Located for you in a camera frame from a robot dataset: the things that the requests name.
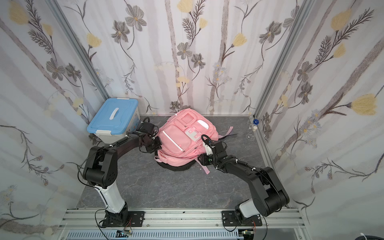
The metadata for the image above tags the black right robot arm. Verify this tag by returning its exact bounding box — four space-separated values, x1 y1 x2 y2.
198 135 290 221

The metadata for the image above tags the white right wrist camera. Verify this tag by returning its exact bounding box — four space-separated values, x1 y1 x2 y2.
204 144 215 156

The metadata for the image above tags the aluminium front rail frame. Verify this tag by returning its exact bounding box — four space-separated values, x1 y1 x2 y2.
54 209 311 240

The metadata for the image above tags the blue lidded storage box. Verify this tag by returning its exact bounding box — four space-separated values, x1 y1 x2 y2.
87 98 140 144

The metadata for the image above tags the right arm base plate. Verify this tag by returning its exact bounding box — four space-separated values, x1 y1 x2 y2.
221 210 263 227

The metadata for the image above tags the pink school backpack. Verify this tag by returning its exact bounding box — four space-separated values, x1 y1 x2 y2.
155 109 233 172

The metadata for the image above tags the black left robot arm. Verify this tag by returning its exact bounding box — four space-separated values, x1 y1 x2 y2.
83 117 162 219

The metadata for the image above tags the white slotted cable duct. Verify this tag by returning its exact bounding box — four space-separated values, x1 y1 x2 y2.
65 230 244 240

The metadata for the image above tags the clear glass flask blue cap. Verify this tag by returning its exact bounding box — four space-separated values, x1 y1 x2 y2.
246 116 260 141

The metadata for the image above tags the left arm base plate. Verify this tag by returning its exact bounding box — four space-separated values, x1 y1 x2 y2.
102 211 145 228

